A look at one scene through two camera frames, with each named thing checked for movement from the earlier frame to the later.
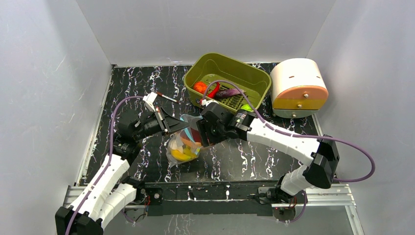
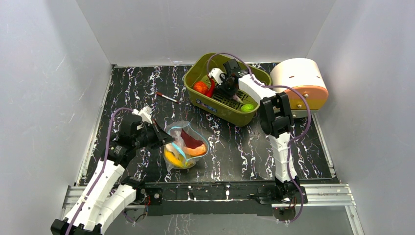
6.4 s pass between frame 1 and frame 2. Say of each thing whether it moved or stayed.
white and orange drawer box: stayed
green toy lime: stayed
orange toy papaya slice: moved
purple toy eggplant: moved
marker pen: stayed
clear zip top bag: moved
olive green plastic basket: stayed
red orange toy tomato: stayed
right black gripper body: moved
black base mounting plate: stayed
